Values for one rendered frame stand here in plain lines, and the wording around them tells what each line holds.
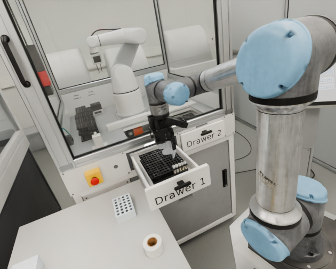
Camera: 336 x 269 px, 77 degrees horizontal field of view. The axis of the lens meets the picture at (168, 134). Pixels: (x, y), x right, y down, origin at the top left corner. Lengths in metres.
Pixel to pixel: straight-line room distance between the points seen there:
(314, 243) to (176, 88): 0.60
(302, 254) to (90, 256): 0.71
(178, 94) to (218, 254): 1.31
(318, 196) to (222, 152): 0.85
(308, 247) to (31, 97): 1.09
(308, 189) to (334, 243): 0.25
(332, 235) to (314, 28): 0.67
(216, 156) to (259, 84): 1.06
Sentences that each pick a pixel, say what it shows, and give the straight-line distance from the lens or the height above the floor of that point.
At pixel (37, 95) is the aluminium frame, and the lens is 1.02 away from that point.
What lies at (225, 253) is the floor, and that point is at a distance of 1.75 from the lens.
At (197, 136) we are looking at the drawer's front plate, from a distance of 1.23.
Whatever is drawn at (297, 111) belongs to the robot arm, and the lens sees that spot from 0.44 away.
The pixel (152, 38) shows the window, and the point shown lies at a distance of 1.06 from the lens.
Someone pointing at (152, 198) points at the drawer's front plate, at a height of 0.88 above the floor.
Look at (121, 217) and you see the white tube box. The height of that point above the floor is 0.79.
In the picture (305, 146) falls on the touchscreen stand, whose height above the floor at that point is 0.63.
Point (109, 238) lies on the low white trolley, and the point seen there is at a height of 0.76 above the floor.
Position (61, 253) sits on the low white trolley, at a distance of 1.04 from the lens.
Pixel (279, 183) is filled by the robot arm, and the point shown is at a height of 1.14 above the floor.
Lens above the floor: 1.47
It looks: 26 degrees down
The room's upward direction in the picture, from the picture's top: 11 degrees counter-clockwise
